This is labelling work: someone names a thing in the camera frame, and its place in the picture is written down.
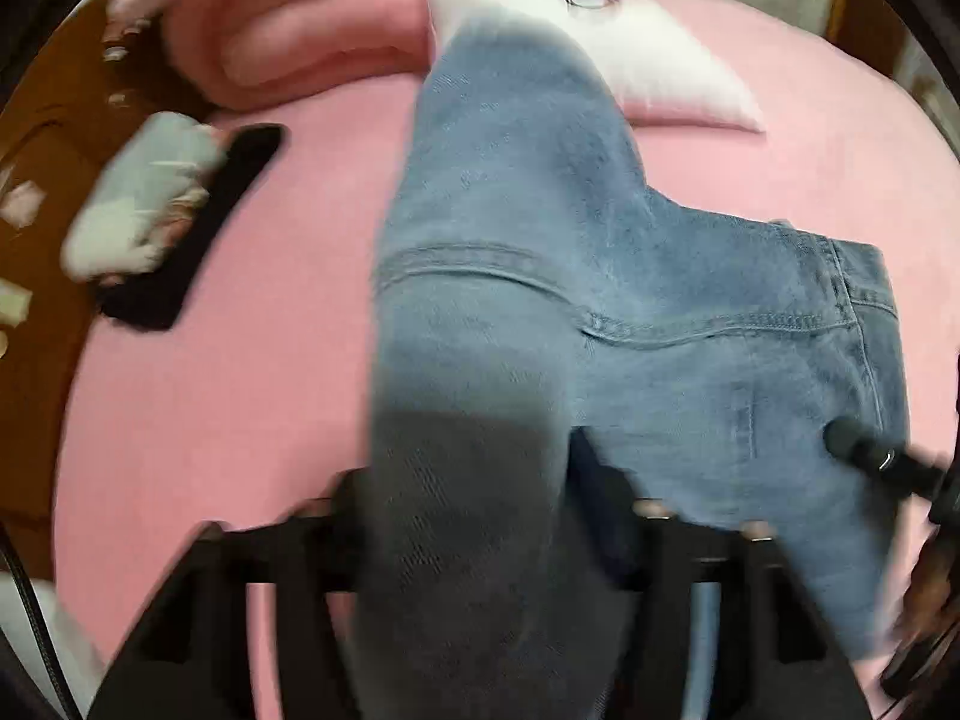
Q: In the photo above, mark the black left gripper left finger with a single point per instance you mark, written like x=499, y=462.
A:
x=188, y=655

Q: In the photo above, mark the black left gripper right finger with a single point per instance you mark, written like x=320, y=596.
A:
x=720, y=625

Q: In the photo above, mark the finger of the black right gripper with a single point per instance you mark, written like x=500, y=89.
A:
x=892, y=465

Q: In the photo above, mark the blue denim jacket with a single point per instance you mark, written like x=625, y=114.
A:
x=529, y=281

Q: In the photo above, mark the white pillow with blue print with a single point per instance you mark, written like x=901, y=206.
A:
x=656, y=69

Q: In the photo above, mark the brown wooden headboard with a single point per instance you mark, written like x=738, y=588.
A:
x=69, y=115

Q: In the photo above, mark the folded pink blanket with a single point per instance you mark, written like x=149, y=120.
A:
x=251, y=54

